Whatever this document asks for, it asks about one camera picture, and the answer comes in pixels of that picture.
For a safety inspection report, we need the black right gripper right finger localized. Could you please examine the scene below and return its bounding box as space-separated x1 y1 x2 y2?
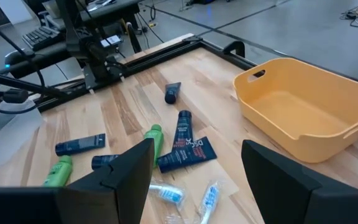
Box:
241 139 358 224

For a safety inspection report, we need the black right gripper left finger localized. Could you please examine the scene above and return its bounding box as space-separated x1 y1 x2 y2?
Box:
0 138 155 224

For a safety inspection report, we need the blue white toothbrush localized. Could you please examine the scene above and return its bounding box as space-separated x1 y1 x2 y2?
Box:
147 179 186 212
194 179 223 224

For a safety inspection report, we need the green travel bottle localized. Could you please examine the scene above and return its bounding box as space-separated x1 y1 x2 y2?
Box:
43 154 73 188
143 124 165 169

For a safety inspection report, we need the short dark blue toiletry tube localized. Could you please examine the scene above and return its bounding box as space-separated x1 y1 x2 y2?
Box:
164 82 182 105

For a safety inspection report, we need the yellow plastic bin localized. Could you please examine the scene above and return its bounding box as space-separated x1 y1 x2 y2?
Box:
232 57 358 164

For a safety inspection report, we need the clear plastic container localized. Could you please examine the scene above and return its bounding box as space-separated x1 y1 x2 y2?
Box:
0 99 45 170

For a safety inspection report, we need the thin black rod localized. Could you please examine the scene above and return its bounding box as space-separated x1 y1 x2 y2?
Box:
0 72 71 98

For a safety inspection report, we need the small black box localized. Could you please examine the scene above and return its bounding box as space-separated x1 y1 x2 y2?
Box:
2 88 30 104

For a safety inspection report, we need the black keyboard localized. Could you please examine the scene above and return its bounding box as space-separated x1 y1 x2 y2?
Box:
22 26 62 52

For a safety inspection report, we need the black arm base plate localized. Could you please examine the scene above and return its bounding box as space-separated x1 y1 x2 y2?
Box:
81 55 127 94

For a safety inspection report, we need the black aluminium table frame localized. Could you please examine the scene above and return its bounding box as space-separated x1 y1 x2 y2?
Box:
35 34 358 142

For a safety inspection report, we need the black upright post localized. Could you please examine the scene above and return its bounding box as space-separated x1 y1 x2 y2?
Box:
126 21 143 54

